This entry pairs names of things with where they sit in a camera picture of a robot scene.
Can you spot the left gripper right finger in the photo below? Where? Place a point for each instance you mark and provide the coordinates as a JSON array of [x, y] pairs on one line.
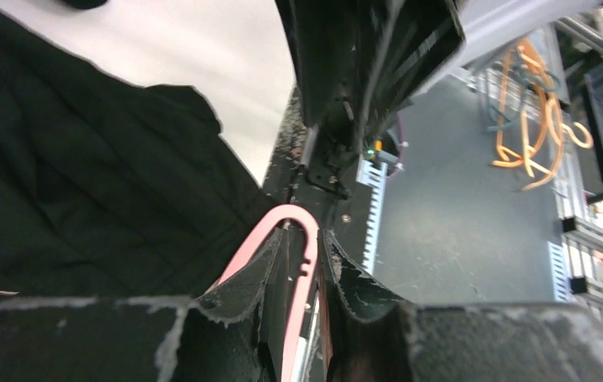
[[370, 333]]

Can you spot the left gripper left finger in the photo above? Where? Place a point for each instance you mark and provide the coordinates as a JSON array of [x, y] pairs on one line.
[[149, 338]]

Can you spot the pink hanger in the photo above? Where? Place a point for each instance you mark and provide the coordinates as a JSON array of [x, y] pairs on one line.
[[302, 277]]

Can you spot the black garment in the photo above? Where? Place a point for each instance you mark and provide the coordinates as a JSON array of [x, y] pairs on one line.
[[111, 189]]

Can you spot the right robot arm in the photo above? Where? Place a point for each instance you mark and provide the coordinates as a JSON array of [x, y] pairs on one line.
[[357, 62]]

